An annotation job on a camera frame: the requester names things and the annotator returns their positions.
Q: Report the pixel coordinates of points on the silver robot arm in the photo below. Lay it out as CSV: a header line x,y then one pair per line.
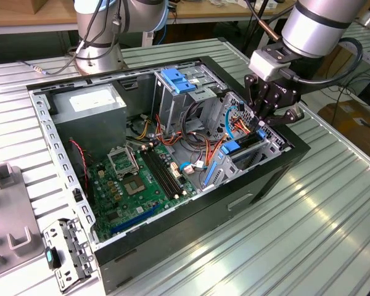
x,y
314,27

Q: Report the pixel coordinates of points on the wooden desk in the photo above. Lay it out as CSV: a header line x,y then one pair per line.
x,y
15,17

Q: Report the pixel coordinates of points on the hard disk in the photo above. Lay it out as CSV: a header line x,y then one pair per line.
x,y
248,141

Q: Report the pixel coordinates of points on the blue plastic bay rail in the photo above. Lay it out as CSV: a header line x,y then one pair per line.
x,y
210,173

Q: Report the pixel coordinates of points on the hinged metal slot bracket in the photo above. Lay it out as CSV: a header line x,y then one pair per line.
x,y
71,246

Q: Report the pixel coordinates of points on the grey parts rack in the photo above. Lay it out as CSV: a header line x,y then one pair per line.
x,y
9,209

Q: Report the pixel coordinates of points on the black open PC case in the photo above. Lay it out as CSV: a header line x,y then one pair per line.
x,y
172,234

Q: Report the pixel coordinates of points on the black RAM slot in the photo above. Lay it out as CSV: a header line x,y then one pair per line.
x,y
155,172
160,172
165,172
170,172

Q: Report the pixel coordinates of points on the CPU socket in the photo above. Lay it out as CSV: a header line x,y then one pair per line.
x,y
135,186

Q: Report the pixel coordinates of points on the empty blue drive carrier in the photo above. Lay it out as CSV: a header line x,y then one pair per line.
x,y
179,81

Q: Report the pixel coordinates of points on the green motherboard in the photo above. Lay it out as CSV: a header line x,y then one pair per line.
x,y
111,197

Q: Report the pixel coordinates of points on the tall metal drive cage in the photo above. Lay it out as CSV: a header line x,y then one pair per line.
x,y
165,105

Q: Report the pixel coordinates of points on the blue expansion slot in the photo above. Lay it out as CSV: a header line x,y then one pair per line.
x,y
135,219

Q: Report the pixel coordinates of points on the teal black latch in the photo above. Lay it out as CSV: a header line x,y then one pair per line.
x,y
51,257

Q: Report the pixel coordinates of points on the copper coloured tube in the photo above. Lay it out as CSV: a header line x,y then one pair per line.
x,y
269,31

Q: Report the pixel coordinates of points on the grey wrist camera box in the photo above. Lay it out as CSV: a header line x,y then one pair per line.
x,y
266,64

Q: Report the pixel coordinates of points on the perforated metal disk bay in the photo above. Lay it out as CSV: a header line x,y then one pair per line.
x,y
225,168

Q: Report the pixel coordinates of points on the grey power supply unit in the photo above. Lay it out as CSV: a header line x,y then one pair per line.
x,y
89,129

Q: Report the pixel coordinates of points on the brown cardboard box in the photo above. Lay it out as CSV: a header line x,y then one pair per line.
x,y
348,117

